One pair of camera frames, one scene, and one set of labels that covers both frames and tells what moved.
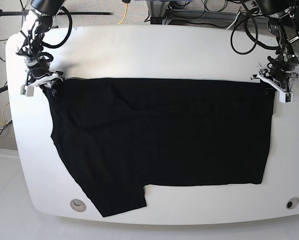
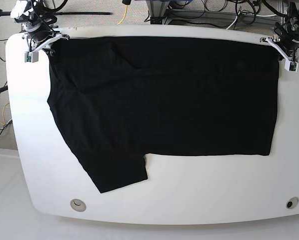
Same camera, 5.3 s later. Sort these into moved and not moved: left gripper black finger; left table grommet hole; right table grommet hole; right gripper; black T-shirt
Moved: black T-shirt; right gripper; left gripper black finger
Not moved: left table grommet hole; right table grommet hole
